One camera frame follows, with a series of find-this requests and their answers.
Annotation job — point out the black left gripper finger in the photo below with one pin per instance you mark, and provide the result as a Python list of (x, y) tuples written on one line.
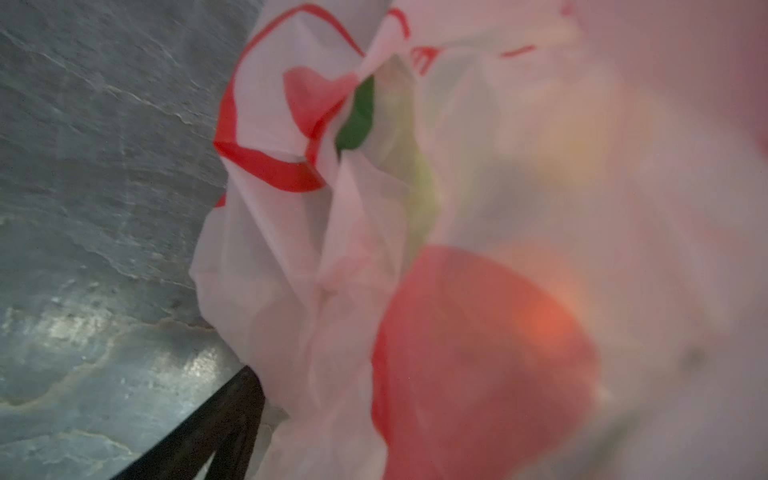
[(219, 435)]

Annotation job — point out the pink plastic bag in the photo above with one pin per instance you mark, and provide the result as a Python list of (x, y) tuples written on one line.
[(456, 243)]

